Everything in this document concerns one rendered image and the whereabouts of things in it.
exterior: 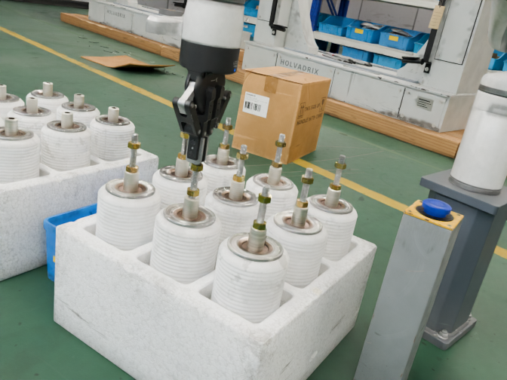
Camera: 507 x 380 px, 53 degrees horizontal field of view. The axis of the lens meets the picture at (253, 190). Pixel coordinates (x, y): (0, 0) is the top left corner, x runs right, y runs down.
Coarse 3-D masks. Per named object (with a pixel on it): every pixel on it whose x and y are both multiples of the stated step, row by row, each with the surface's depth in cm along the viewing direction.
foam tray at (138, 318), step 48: (96, 240) 76; (96, 288) 76; (144, 288) 70; (192, 288) 69; (288, 288) 73; (336, 288) 78; (96, 336) 79; (144, 336) 72; (192, 336) 66; (240, 336) 62; (288, 336) 67; (336, 336) 89
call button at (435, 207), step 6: (426, 204) 71; (432, 204) 71; (438, 204) 71; (444, 204) 72; (426, 210) 72; (432, 210) 70; (438, 210) 70; (444, 210) 70; (450, 210) 71; (438, 216) 71; (444, 216) 71
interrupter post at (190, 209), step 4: (188, 196) 72; (184, 200) 71; (188, 200) 71; (192, 200) 71; (196, 200) 71; (184, 204) 72; (188, 204) 71; (192, 204) 71; (196, 204) 71; (184, 208) 72; (188, 208) 71; (192, 208) 71; (196, 208) 72; (184, 212) 72; (188, 212) 71; (192, 212) 72; (196, 212) 72; (184, 216) 72; (188, 216) 72; (192, 216) 72; (196, 216) 72
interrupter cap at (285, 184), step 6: (258, 174) 93; (264, 174) 94; (258, 180) 91; (264, 180) 92; (282, 180) 93; (288, 180) 93; (270, 186) 89; (276, 186) 89; (282, 186) 90; (288, 186) 90
